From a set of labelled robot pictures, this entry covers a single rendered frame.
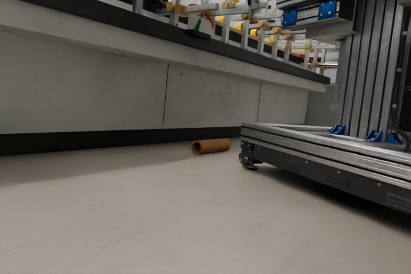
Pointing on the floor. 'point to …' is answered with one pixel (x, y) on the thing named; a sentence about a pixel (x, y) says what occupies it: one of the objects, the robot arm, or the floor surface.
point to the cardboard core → (210, 145)
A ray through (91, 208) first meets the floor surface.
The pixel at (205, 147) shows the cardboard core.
